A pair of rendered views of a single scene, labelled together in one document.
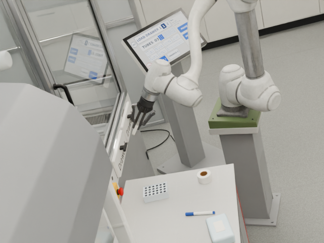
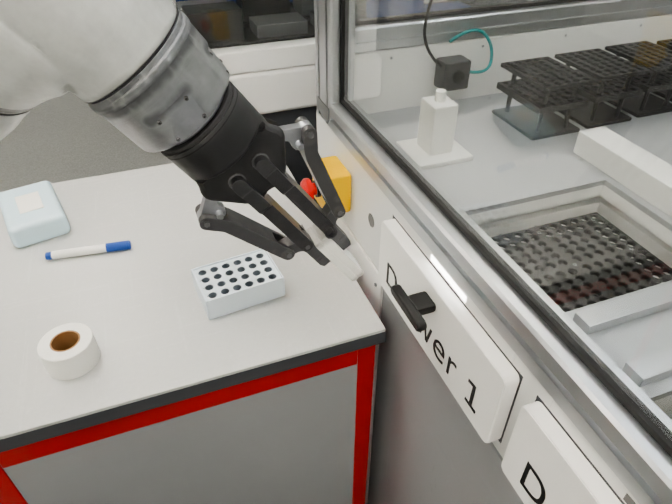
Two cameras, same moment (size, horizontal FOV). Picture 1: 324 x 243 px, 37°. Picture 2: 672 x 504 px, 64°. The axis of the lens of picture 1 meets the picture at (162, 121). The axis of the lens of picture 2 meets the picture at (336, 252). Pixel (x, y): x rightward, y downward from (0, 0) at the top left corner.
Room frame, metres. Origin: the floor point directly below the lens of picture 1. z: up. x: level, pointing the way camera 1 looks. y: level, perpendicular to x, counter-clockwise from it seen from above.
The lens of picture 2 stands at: (2.55, -0.09, 1.35)
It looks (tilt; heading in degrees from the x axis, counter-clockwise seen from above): 38 degrees down; 147
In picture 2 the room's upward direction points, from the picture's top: straight up
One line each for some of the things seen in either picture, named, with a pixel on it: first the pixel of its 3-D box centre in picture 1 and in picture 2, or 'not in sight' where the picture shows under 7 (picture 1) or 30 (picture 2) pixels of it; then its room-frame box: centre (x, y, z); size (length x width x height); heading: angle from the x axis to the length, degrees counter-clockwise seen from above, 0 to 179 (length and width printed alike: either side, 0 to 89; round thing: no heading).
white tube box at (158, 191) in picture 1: (155, 192); (238, 282); (1.93, 0.13, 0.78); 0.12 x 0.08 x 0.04; 83
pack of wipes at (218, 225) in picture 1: (220, 229); (33, 212); (1.55, -0.10, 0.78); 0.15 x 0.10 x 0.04; 0
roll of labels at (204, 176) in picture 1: (204, 176); (69, 350); (1.94, -0.12, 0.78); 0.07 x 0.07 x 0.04
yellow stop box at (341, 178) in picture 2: (113, 192); (329, 185); (1.90, 0.32, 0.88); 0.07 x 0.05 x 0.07; 167
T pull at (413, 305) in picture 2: (123, 147); (417, 304); (2.22, 0.24, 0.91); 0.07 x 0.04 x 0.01; 167
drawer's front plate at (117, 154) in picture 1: (120, 153); (434, 318); (2.23, 0.27, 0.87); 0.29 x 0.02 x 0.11; 167
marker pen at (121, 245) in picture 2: (199, 213); (88, 250); (1.70, -0.04, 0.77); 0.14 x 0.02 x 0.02; 71
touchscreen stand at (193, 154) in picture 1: (183, 111); not in sight; (3.07, -0.17, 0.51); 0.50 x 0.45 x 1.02; 31
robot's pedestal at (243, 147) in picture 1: (247, 165); not in sight; (2.43, -0.43, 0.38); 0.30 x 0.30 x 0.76; 63
